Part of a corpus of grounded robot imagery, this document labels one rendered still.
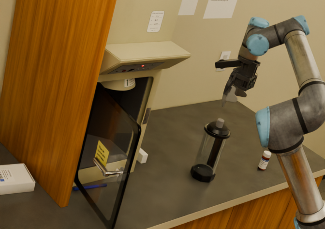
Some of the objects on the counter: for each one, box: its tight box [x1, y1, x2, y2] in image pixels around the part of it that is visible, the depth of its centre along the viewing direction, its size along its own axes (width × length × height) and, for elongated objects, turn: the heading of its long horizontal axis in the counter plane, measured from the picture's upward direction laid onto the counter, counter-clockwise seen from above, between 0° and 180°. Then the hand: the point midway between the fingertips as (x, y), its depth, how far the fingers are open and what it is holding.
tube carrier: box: [193, 122, 231, 176], centre depth 246 cm, size 11×11×21 cm
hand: (227, 101), depth 237 cm, fingers open, 8 cm apart
